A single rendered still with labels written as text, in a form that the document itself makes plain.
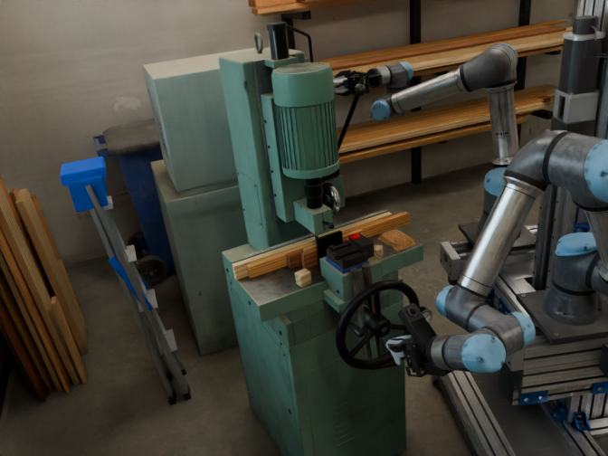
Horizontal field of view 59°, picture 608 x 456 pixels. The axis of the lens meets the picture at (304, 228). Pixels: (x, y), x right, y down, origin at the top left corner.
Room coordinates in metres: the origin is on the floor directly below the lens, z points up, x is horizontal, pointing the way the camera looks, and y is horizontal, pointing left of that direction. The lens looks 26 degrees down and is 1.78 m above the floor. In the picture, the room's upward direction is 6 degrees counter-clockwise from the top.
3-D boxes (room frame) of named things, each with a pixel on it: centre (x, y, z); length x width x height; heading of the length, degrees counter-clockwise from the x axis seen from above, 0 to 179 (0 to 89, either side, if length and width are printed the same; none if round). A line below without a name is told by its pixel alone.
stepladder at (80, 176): (2.03, 0.77, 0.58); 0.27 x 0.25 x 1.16; 107
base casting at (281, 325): (1.70, 0.01, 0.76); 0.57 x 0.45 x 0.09; 25
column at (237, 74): (1.85, 0.08, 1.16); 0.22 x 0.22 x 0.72; 25
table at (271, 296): (1.49, -0.09, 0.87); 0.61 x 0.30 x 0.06; 115
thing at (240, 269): (1.61, -0.04, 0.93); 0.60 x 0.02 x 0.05; 115
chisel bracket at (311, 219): (1.60, -0.04, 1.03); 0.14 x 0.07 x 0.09; 25
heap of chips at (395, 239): (1.61, -0.31, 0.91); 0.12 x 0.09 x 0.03; 25
